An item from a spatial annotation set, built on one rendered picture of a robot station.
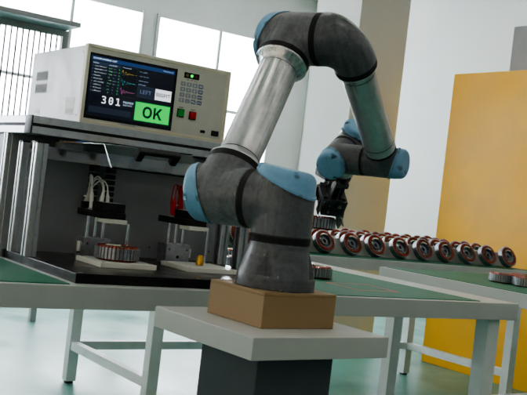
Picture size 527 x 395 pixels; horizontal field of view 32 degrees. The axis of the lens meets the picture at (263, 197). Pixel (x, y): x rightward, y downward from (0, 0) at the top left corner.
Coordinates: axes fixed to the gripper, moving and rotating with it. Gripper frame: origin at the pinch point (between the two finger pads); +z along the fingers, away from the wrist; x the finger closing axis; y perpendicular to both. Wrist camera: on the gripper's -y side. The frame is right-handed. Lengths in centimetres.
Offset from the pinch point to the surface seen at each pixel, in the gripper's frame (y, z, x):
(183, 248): 2.6, 13.2, -34.7
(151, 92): -19, -21, -50
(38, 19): -323, 131, -80
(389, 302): 23.4, 4.9, 18.6
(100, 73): -17, -26, -64
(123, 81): -18, -24, -58
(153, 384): -48, 132, -18
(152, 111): -16, -17, -49
